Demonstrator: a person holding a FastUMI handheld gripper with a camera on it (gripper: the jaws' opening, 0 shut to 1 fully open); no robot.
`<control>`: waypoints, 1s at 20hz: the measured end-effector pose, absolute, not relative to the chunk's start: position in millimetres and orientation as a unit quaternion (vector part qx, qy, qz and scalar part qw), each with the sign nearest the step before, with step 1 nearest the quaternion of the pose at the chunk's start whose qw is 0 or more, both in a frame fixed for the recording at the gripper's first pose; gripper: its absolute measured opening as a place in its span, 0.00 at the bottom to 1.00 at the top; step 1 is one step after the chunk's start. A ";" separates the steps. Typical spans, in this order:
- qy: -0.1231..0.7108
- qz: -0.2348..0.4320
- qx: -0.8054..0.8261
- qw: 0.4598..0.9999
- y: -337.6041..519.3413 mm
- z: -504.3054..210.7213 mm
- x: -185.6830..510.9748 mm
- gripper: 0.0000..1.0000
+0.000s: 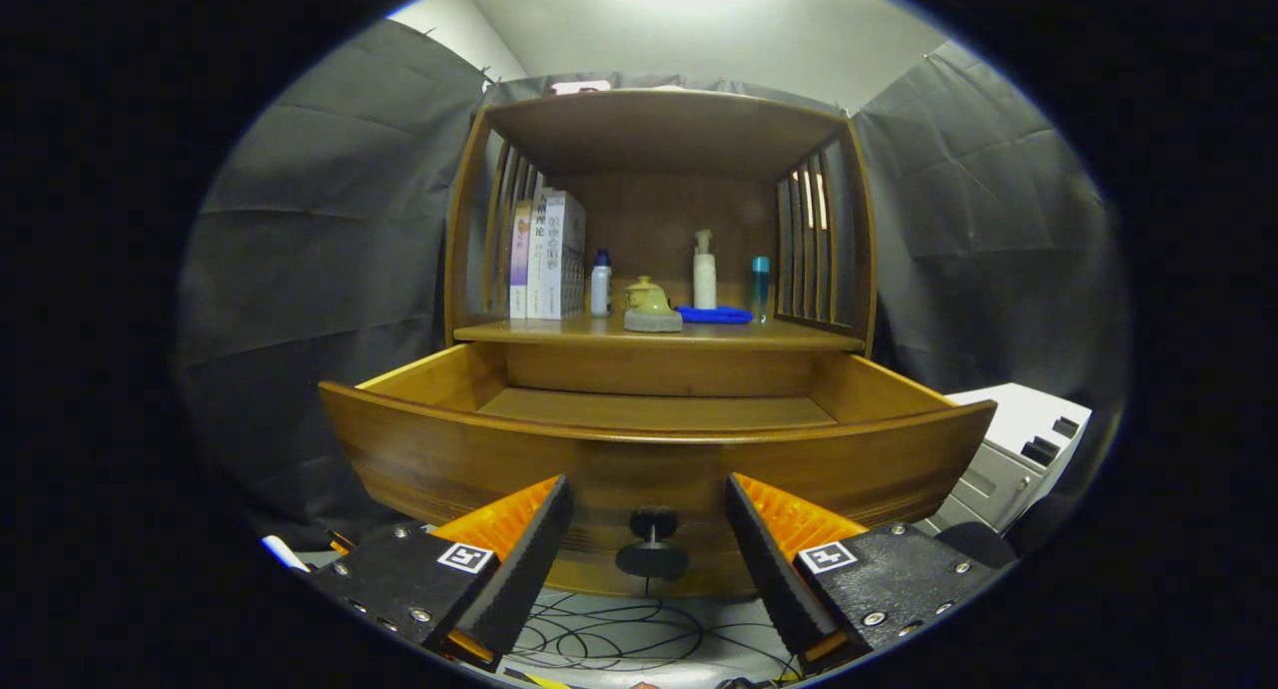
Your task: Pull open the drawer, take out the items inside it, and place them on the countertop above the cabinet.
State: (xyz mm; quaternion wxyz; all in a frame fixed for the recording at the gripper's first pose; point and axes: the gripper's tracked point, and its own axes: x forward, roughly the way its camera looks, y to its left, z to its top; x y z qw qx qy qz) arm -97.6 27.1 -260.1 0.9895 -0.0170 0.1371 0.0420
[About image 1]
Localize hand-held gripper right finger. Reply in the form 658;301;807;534
725;472;1019;675

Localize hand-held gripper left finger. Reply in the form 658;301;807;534
310;474;576;670

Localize black drawer knob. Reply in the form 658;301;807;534
615;506;690;581

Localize wooden drawer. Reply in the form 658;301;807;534
318;342;999;600

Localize pale green handled scrubber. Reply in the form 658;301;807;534
623;295;685;334

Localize wooden countertop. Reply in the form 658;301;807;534
452;310;868;353

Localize wooden cabinet with slatted sides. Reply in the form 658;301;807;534
442;88;880;400

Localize dark round object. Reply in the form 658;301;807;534
934;521;1019;570

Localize white plastic piece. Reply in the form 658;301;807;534
262;535;313;573

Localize white grey printer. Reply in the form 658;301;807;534
914;382;1094;537

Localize yellow lidded teacup with saucer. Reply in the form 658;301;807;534
623;275;672;313

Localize white pump bottle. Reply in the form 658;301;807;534
693;230;718;311

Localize pink purple book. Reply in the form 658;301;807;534
509;201;533;320

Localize thin white book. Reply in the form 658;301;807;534
526;192;548;320

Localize thick white book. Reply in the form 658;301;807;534
539;189;588;321

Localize black floor cables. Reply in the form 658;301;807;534
504;587;800;685

